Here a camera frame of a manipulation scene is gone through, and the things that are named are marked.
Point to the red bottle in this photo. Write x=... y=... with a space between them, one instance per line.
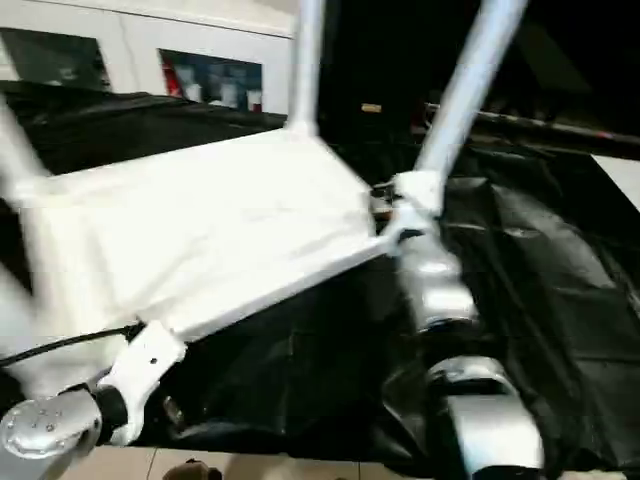
x=172 y=80

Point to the white cabinet with glass doors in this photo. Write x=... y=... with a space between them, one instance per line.
x=125 y=30

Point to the white flat board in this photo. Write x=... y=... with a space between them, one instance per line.
x=620 y=172

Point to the grey metal rail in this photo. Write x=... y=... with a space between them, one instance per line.
x=550 y=127

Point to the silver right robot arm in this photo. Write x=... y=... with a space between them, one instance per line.
x=440 y=285

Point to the white mug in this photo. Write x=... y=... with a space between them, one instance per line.
x=193 y=91
x=254 y=101

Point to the black mat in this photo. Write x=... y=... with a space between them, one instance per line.
x=300 y=360

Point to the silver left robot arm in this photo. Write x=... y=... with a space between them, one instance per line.
x=45 y=425

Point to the white plastic table top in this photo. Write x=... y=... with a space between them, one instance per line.
x=200 y=225

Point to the white plastic table leg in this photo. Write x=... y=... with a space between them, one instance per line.
x=17 y=145
x=60 y=320
x=305 y=65
x=465 y=100

